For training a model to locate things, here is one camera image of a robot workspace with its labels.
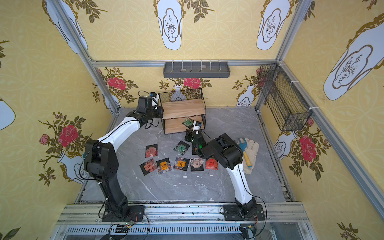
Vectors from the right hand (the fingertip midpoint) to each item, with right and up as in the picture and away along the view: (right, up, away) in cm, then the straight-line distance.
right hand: (182, 131), depth 102 cm
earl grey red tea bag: (-20, -12, -5) cm, 23 cm away
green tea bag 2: (+4, +6, +8) cm, 11 cm away
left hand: (-12, +15, -9) cm, 21 cm away
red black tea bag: (+19, -19, -12) cm, 29 cm away
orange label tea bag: (0, -19, -12) cm, 22 cm away
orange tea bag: (-10, -20, -12) cm, 25 cm away
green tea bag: (0, -11, -4) cm, 11 cm away
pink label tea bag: (-19, -20, -12) cm, 31 cm away
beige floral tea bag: (+10, -19, -12) cm, 24 cm away
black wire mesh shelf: (-3, +18, -1) cm, 18 cm away
